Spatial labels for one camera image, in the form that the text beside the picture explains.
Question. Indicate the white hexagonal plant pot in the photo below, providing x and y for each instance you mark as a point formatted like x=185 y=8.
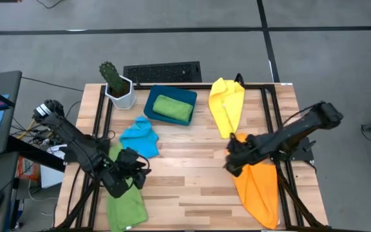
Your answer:
x=126 y=101

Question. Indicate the blue microfiber towel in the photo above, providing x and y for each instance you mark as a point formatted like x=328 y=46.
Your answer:
x=138 y=138

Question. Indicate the green microfiber towel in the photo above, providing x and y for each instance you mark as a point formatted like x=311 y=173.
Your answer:
x=172 y=108
x=127 y=209

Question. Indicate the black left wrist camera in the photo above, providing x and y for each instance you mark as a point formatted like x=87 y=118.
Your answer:
x=128 y=156

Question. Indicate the yellow microfiber towel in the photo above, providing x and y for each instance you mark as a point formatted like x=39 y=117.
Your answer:
x=225 y=109

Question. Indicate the white paper box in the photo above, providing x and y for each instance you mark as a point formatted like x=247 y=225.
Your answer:
x=50 y=177

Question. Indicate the teal plastic tray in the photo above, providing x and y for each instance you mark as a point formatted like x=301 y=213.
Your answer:
x=150 y=109

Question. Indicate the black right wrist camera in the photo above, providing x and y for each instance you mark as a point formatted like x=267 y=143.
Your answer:
x=237 y=142

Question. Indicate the black desk leg bar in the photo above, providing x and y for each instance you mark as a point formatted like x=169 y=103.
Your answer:
x=34 y=153

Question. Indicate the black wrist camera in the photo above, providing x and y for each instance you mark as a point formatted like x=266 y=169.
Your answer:
x=128 y=156
x=237 y=142

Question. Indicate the green cactus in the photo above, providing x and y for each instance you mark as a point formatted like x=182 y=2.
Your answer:
x=111 y=77

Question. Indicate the orange microfiber towel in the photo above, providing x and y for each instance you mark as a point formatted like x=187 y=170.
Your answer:
x=259 y=199

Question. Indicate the black keyboard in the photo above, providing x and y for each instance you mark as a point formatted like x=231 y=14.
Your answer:
x=163 y=72

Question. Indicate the orange cardboard box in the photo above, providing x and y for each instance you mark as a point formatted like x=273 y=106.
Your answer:
x=29 y=169

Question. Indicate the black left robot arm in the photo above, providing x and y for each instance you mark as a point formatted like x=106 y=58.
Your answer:
x=76 y=141

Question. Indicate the black aluminium table frame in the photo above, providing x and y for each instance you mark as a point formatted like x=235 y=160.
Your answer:
x=269 y=106

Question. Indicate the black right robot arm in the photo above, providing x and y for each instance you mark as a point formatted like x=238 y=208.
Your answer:
x=295 y=129

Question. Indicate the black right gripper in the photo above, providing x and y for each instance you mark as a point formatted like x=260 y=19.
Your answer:
x=250 y=151

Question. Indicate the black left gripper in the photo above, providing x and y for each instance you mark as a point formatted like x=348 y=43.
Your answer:
x=119 y=180

